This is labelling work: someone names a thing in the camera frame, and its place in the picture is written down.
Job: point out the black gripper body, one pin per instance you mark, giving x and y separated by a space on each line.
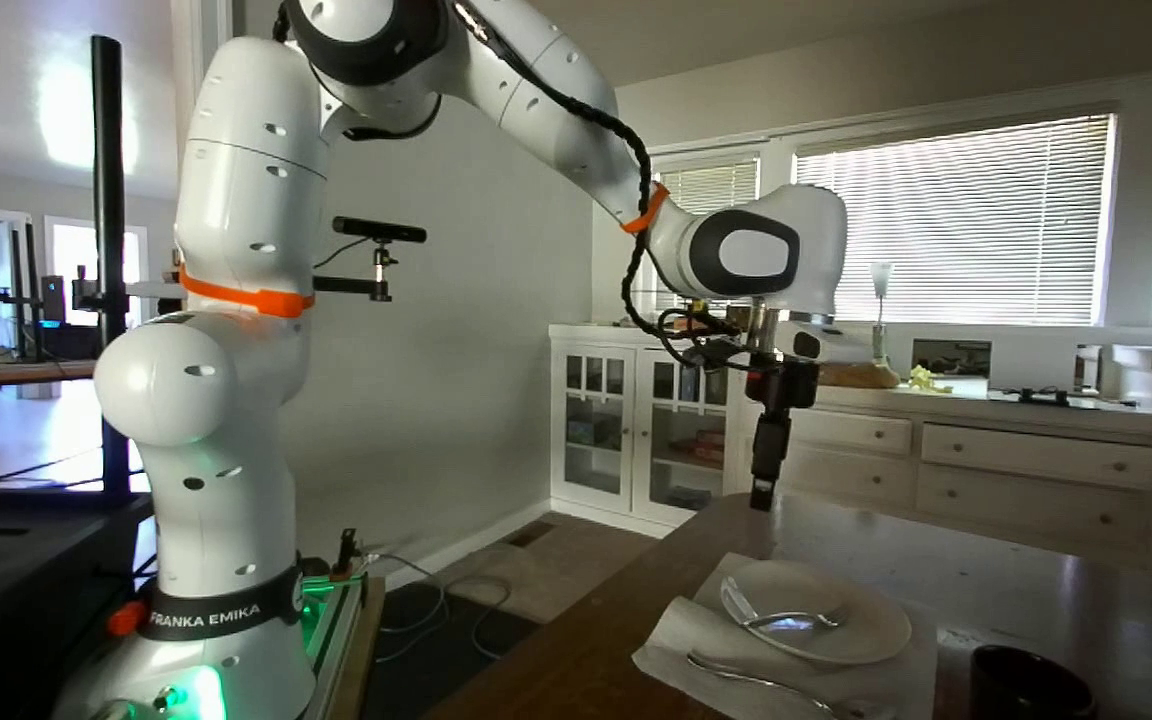
782 380

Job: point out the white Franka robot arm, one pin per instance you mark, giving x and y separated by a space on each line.
248 172

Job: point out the white round plate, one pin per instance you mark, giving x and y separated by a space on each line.
871 614

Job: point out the yellowish basket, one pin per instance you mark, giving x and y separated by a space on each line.
862 372

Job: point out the narrow window with blinds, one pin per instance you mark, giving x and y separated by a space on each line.
722 180

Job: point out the silver knife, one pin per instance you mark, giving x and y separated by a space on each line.
751 677

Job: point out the white built-in cabinet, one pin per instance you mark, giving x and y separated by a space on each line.
1030 463

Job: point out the wide window with blinds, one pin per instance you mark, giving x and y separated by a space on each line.
977 222

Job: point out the black mug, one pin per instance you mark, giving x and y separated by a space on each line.
1030 686

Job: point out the black floor mat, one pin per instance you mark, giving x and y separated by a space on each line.
429 652

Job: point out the wooden robot mounting board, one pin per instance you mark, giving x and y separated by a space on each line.
361 642

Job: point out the black vertical pole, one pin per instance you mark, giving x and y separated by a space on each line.
105 203

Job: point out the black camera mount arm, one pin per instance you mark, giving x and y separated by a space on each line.
368 280

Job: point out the black stereo camera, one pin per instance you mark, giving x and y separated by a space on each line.
378 228

